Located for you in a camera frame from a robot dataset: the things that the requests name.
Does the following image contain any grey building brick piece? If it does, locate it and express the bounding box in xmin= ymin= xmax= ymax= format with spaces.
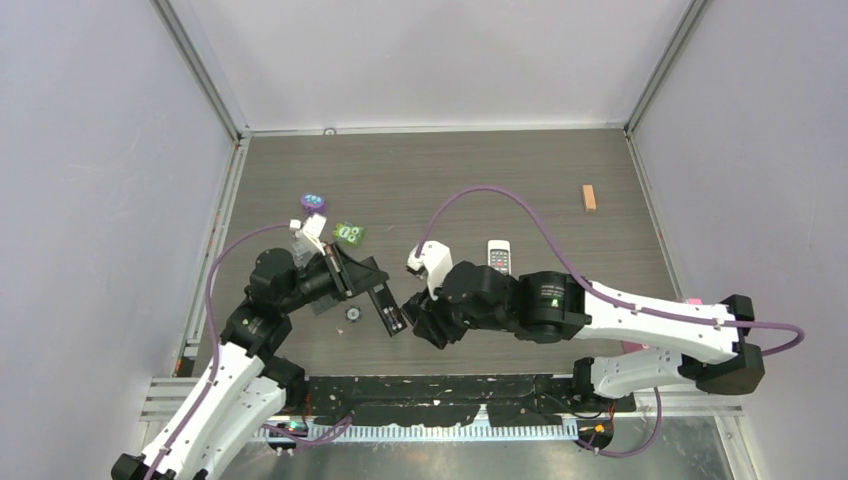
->
xmin=292 ymin=241 xmax=314 ymax=267

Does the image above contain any purple monster toy block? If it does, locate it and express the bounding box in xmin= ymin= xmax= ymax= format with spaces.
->
xmin=300 ymin=193 xmax=326 ymax=215

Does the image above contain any grey building baseplate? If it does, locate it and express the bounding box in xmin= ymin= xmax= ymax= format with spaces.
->
xmin=310 ymin=295 xmax=346 ymax=316

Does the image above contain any pink toy toaster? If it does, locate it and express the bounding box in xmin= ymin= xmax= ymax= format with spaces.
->
xmin=622 ymin=297 xmax=703 ymax=354

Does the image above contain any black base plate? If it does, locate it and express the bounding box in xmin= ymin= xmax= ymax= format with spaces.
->
xmin=286 ymin=374 xmax=636 ymax=427

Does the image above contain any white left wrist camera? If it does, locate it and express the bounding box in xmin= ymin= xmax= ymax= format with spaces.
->
xmin=288 ymin=214 xmax=327 ymax=255

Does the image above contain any black remote control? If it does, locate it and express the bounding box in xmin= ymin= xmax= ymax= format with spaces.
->
xmin=368 ymin=283 xmax=408 ymax=337

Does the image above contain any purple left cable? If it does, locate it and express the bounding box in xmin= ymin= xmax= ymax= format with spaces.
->
xmin=142 ymin=222 xmax=293 ymax=480

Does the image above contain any green monster toy block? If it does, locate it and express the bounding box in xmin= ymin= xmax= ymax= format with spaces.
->
xmin=333 ymin=223 xmax=365 ymax=245

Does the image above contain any orange wooden block far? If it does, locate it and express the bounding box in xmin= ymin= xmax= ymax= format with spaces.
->
xmin=581 ymin=184 xmax=597 ymax=212

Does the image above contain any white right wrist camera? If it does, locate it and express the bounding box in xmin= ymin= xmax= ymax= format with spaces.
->
xmin=406 ymin=240 xmax=454 ymax=300

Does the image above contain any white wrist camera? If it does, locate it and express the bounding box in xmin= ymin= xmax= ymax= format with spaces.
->
xmin=288 ymin=214 xmax=327 ymax=255
xmin=406 ymin=240 xmax=454 ymax=300

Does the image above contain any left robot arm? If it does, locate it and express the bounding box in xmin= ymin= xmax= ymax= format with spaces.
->
xmin=110 ymin=244 xmax=390 ymax=479

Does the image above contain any white remote control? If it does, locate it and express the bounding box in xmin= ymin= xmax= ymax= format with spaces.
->
xmin=487 ymin=239 xmax=512 ymax=275

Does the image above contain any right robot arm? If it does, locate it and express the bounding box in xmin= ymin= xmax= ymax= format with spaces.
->
xmin=402 ymin=261 xmax=765 ymax=411

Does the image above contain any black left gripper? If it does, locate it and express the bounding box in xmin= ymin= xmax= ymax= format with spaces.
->
xmin=279 ymin=242 xmax=387 ymax=314

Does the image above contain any blue poker chip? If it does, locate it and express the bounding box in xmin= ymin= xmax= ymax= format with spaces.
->
xmin=345 ymin=306 xmax=362 ymax=323

